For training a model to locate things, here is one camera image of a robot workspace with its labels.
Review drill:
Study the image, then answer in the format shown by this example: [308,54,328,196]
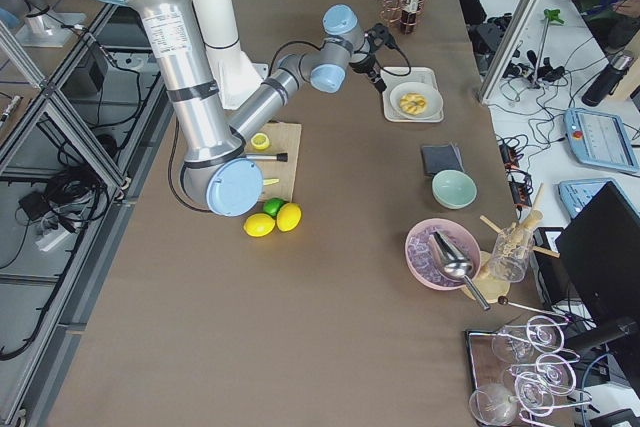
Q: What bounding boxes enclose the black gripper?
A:
[349,56,387,94]

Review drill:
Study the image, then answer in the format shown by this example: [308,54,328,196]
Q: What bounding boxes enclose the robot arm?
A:
[99,0,385,216]

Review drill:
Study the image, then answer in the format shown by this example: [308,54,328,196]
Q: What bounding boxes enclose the white serving tray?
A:
[381,67,444,123]

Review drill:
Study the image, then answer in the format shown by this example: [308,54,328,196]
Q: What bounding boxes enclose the tea bottle right of rack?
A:
[399,0,419,34]

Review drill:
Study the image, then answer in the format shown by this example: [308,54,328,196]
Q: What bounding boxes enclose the black mirror tray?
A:
[463,329,518,393]

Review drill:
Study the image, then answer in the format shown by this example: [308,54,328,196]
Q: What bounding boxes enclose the glazed donut bread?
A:
[399,92,428,116]

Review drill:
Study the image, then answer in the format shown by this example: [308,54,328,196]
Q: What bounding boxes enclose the white round plate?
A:
[390,81,444,121]

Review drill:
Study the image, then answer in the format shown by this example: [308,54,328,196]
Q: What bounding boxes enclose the grey folded cloth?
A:
[420,143,464,177]

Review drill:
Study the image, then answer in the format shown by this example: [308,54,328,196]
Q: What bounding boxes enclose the wooden cutting board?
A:
[245,122,302,201]

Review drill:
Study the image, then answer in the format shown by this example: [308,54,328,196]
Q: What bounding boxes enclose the steel muddler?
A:
[245,152,289,162]

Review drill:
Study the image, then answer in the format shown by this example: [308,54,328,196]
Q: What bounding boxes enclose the mint green bowl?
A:
[432,170,477,210]

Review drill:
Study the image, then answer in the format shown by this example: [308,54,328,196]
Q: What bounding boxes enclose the half lemon slice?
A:
[250,132,271,151]

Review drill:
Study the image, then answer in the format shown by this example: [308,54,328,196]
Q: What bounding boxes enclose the yellow lemon lower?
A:
[276,203,302,232]

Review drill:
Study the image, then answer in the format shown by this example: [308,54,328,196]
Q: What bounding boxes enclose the yellow lemon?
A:
[243,213,276,238]
[276,203,302,232]

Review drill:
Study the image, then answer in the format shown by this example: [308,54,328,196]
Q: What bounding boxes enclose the green lime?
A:
[262,197,286,217]

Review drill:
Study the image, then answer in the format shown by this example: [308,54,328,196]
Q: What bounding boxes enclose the pink bowl with ice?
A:
[405,218,481,291]

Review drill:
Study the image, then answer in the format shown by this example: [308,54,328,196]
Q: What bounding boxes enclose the yellow lemon upper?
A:
[243,213,276,238]

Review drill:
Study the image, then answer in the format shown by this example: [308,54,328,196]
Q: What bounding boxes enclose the steel ice scoop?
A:
[429,231,490,311]

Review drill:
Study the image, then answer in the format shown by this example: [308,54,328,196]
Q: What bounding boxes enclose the glass jar with sticks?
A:
[487,210,543,283]

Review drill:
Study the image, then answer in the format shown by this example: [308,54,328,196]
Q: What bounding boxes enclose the blue teach pendant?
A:
[557,177,628,219]
[563,108,639,173]

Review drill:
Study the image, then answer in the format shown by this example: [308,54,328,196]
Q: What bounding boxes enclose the black water bottle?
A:
[581,50,635,107]

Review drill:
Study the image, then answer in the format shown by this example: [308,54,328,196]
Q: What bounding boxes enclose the black monitor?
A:
[557,182,639,355]

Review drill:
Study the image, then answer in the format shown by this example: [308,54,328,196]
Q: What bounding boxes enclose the wine glass back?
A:
[491,315,564,363]

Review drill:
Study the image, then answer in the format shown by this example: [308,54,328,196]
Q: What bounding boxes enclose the wine glass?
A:
[491,315,564,363]
[514,372,555,417]
[468,383,519,426]
[507,354,577,396]

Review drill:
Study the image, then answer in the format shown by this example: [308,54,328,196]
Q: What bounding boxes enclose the wine glass middle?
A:
[507,354,577,396]

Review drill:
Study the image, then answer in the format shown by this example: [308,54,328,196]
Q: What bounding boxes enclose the wine glass front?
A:
[468,383,519,426]

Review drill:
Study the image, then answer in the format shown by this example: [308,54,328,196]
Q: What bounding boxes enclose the wine glass right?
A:
[514,372,555,417]

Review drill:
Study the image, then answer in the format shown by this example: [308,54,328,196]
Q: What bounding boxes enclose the white power strip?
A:
[35,227,71,252]

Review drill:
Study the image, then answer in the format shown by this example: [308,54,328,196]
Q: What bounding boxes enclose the copper wire bottle rack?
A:
[381,0,425,34]

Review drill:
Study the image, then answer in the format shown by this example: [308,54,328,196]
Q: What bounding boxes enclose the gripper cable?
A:
[272,24,414,79]

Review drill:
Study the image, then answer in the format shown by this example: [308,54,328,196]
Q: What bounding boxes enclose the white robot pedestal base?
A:
[193,0,262,110]

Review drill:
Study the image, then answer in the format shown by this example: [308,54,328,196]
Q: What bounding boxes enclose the aluminium frame post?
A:
[477,0,539,105]

